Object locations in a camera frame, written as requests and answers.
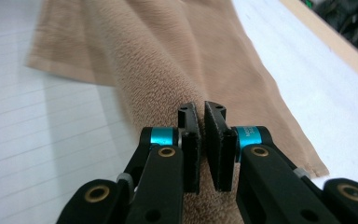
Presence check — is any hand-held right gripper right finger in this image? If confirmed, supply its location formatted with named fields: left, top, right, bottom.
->
left=204, top=101, right=239, bottom=192

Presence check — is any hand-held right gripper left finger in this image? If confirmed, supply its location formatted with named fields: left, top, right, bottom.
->
left=177, top=102, right=202, bottom=194

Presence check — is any tan towel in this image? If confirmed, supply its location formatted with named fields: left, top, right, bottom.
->
left=26, top=0, right=330, bottom=224

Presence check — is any wooden table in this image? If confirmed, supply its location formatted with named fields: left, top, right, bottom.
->
left=279, top=0, right=358, bottom=91

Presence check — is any white foam board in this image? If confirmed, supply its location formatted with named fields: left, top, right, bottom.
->
left=0, top=0, right=358, bottom=224

